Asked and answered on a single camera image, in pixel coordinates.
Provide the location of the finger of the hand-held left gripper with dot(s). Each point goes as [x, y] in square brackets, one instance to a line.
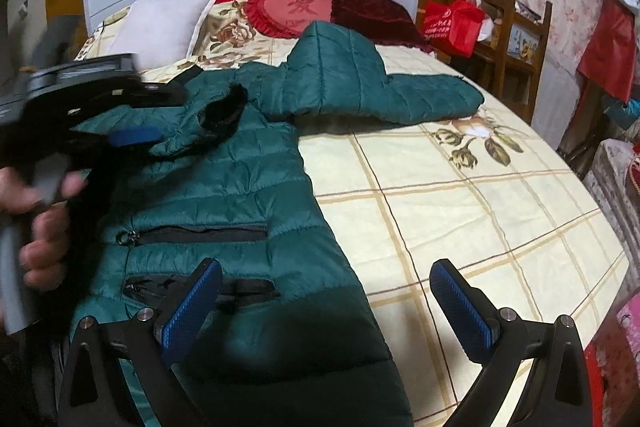
[160, 96]
[135, 137]

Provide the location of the red hanging cloth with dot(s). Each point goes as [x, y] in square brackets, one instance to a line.
[610, 47]

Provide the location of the wooden chair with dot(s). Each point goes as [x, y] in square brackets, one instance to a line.
[505, 57]

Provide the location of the red heart cushion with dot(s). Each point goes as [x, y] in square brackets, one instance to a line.
[295, 12]

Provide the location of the dark red velvet cushion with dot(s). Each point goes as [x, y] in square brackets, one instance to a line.
[370, 14]

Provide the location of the person's left hand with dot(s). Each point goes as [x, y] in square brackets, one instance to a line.
[47, 242]

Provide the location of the red shopping bag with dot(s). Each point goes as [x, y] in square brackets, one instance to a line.
[452, 24]

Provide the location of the bed with floral sheet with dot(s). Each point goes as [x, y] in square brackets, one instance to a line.
[450, 217]

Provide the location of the green down jacket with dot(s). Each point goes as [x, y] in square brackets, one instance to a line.
[240, 187]

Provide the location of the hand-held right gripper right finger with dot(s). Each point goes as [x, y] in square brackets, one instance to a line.
[457, 307]

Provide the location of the grey cabinet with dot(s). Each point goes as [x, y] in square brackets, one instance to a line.
[67, 37]

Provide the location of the white pillow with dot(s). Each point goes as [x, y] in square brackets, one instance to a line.
[160, 29]

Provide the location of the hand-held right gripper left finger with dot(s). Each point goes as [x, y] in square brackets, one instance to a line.
[192, 312]

